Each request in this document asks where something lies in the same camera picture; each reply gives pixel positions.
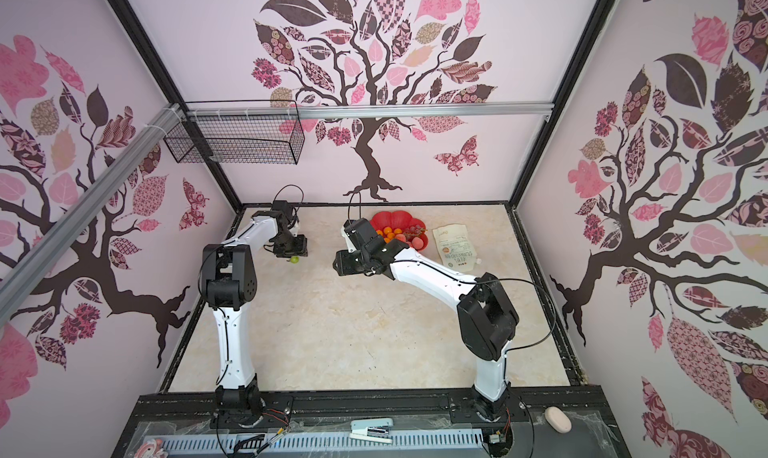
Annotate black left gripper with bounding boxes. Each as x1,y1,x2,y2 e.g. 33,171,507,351
270,229,305,256

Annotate purple fake grape bunch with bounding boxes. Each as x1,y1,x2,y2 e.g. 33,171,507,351
403,222,426,240

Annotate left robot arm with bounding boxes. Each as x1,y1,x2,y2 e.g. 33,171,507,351
198,200,307,428

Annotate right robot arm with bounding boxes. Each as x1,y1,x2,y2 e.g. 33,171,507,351
333,218,554,422

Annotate red flower fruit bowl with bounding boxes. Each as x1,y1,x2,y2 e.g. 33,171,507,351
370,210,428,251

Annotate black wire basket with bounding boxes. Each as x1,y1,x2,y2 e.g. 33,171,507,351
164,98,305,165

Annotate white slotted cable duct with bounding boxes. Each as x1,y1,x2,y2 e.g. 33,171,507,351
129,429,488,457

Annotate aluminium frame rail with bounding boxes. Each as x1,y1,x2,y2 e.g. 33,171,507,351
1,102,554,323

